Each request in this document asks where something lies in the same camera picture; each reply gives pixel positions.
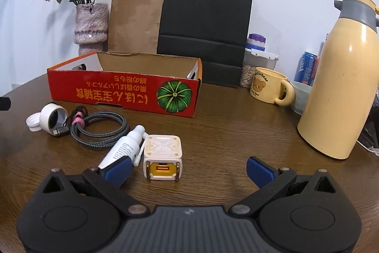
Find white cube charger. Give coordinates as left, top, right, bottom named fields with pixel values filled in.
left=143, top=135, right=183, bottom=182

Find red pumpkin cardboard box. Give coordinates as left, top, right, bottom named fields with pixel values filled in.
left=47, top=51, right=202, bottom=118

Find seed jar with white lid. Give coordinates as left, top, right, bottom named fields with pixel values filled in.
left=239, top=48, right=279, bottom=89

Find brown paper bag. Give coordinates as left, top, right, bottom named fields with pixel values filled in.
left=108, top=0, right=163, bottom=54

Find coiled braided cable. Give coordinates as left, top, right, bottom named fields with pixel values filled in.
left=53, top=105, right=131, bottom=150

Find pink textured vase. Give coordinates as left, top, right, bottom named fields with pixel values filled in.
left=74, top=3, right=108, bottom=55

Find white tape roll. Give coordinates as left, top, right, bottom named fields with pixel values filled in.
left=39, top=103, right=68, bottom=136

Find white spray bottle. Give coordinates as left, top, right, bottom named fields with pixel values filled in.
left=98, top=124, right=148, bottom=169

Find white ribbed bottle cap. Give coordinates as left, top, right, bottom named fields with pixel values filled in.
left=26, top=112, right=42, bottom=132

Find black paper bag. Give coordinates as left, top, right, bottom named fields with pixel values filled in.
left=157, top=0, right=253, bottom=87

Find grey ceramic cup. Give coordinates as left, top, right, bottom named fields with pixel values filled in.
left=290, top=82, right=311, bottom=115

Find cream thermos jug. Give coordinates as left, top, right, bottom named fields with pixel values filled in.
left=298, top=0, right=378, bottom=160

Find purple capped bottle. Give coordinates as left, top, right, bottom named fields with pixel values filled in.
left=245, top=33, right=266, bottom=51

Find yellow bear mug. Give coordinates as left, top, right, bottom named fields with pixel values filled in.
left=250, top=67, right=295, bottom=106

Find blue soda can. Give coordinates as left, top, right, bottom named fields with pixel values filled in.
left=294, top=51, right=319, bottom=86

